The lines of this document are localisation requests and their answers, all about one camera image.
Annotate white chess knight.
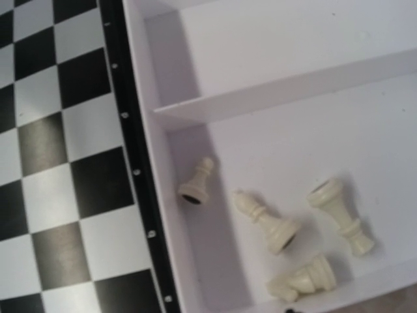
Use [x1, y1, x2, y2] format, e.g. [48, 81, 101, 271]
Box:
[266, 254, 337, 303]

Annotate white plastic divided tray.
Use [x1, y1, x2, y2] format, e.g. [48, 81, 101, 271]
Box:
[123, 1, 416, 312]

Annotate white chess pawn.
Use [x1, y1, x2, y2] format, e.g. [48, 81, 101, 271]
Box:
[178, 156, 214, 205]

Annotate white chess rook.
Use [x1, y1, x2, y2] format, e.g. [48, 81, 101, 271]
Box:
[307, 178, 375, 257]

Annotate black and silver chessboard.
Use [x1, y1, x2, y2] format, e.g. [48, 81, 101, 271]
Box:
[1, 1, 178, 312]

